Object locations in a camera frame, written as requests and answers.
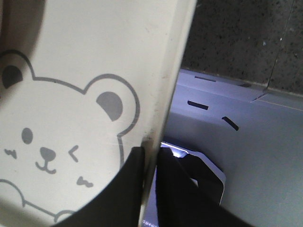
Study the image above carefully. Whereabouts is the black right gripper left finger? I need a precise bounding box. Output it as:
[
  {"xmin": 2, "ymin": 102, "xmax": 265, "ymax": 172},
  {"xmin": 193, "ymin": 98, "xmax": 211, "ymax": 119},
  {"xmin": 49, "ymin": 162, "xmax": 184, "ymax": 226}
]
[{"xmin": 56, "ymin": 147, "xmax": 145, "ymax": 227}]

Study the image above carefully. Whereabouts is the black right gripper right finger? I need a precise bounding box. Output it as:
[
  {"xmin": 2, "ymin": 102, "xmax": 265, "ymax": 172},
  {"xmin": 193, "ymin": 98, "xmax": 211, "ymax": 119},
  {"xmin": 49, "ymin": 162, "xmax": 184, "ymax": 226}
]
[{"xmin": 156, "ymin": 148, "xmax": 249, "ymax": 227}]

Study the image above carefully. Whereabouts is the cream bear serving tray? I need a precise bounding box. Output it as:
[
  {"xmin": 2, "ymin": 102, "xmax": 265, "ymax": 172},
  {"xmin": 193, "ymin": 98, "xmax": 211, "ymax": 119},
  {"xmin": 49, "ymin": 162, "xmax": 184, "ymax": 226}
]
[{"xmin": 0, "ymin": 0, "xmax": 196, "ymax": 227}]

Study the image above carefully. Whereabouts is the black floor tape strip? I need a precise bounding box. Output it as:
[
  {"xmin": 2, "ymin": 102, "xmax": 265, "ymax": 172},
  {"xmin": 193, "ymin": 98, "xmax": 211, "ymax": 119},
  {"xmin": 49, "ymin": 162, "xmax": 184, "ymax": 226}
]
[
  {"xmin": 187, "ymin": 100, "xmax": 209, "ymax": 110},
  {"xmin": 222, "ymin": 116, "xmax": 239, "ymax": 131}
]

